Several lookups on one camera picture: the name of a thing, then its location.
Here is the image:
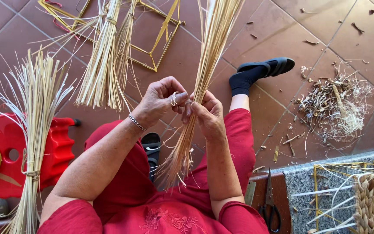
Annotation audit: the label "person's left hand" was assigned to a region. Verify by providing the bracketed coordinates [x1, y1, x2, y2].
[131, 76, 193, 131]

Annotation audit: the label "person's right hand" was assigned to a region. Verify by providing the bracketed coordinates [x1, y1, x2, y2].
[190, 90, 227, 141]

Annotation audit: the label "thin white fibre strand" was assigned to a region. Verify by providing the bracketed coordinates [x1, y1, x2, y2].
[170, 92, 182, 108]

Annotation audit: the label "long straw bundle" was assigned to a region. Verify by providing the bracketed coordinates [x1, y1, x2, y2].
[156, 0, 244, 190]

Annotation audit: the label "person's bare lower leg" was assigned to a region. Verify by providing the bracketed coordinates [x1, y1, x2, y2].
[229, 94, 250, 112]

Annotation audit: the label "black sandal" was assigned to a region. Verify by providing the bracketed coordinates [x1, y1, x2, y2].
[237, 57, 295, 78]
[140, 132, 161, 182]

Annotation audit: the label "black sock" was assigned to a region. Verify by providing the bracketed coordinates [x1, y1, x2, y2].
[229, 60, 278, 97]

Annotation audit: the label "thick tied straw bundle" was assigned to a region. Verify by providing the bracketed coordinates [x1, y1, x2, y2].
[28, 0, 124, 111]

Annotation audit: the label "thin tied straw bundle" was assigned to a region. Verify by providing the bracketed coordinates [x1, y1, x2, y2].
[111, 0, 143, 112]

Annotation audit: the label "flat metal blade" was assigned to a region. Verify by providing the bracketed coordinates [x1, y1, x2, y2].
[244, 180, 257, 206]

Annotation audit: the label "red embroidered dress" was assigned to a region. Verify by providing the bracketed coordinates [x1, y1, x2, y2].
[38, 108, 270, 234]

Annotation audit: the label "red plastic stool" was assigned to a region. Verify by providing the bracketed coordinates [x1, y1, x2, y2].
[0, 113, 82, 199]

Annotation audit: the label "grey granite ledge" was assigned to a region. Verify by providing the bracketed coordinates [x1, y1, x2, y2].
[265, 146, 374, 234]

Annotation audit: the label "heap of straw scraps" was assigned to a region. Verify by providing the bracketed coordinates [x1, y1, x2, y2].
[293, 59, 374, 151]

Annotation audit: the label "tall tied pale straw bundle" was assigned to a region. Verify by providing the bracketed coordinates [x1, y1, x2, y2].
[0, 49, 77, 234]

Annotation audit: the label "scattered straw bits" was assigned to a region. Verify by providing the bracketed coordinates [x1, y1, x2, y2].
[245, 7, 374, 46]

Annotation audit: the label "silver chain bracelet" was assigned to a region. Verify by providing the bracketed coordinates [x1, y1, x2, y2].
[128, 113, 147, 132]

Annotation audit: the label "yellow wire frame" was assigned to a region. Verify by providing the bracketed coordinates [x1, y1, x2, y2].
[38, 0, 186, 73]

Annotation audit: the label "black handled scissors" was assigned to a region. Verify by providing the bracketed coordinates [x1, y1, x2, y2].
[258, 168, 282, 233]

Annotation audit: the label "red cord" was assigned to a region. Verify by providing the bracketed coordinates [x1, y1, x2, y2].
[44, 0, 81, 41]

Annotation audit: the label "yellow frame with white strips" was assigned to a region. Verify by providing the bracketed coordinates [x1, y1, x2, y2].
[291, 156, 374, 234]

